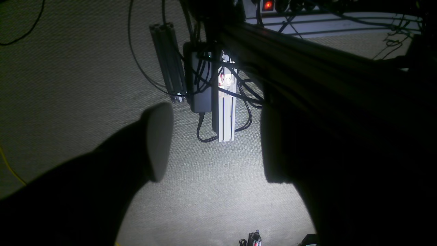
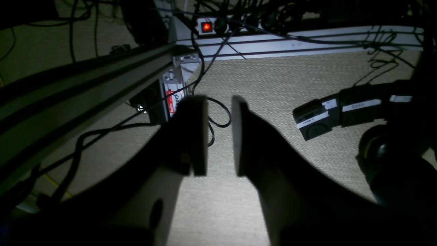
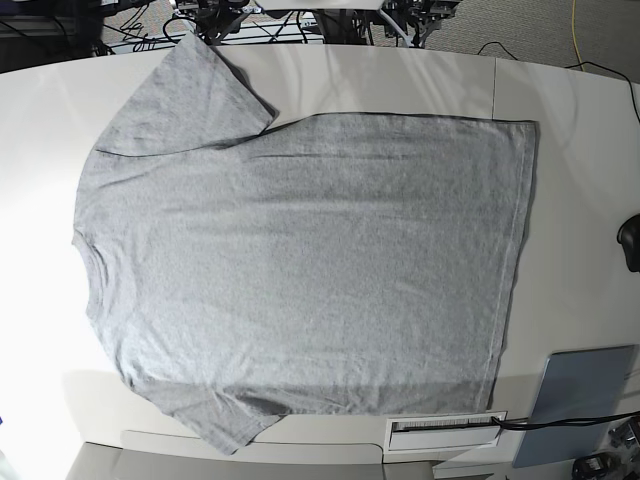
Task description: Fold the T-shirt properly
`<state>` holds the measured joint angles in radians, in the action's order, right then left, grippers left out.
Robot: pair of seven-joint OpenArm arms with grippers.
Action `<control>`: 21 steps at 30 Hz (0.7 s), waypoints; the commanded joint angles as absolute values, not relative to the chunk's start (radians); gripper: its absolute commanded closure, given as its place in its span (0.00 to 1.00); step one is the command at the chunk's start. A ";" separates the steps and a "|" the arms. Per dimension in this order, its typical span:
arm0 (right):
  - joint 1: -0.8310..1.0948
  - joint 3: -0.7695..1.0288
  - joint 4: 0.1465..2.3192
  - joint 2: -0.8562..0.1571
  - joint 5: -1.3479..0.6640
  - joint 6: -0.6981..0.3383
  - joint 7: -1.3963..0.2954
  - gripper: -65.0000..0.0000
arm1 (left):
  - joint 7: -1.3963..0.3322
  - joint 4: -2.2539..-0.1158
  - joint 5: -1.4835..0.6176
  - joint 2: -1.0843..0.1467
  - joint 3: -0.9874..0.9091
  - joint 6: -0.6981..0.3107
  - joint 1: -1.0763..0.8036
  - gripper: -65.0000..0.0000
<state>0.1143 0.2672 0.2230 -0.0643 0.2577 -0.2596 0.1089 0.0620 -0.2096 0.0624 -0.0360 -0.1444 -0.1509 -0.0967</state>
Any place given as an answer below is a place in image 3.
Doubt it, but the yellow floor cable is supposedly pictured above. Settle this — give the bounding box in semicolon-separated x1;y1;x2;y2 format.
565;0;586;69

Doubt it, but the grey T-shirt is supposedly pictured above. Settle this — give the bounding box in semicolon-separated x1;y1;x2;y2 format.
73;35;538;455

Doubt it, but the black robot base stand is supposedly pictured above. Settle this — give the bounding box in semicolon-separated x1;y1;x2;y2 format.
170;1;459;49

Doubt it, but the black cable at grommet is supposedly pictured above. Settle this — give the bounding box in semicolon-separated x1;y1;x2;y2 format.
490;412;640;431

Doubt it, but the black device bottom right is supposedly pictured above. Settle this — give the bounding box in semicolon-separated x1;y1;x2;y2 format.
571;452;624;480

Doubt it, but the black computer mouse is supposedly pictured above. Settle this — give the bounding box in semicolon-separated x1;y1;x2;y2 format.
616;214;640;273

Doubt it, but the white cable grommet box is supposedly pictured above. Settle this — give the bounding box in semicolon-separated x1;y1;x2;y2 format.
383;411;507;453

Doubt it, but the grey laptop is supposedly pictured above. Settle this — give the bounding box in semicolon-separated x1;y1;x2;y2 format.
512;345;637;469

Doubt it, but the black floor cable right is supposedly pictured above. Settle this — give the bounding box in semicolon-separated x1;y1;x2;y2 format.
477;41;640;121

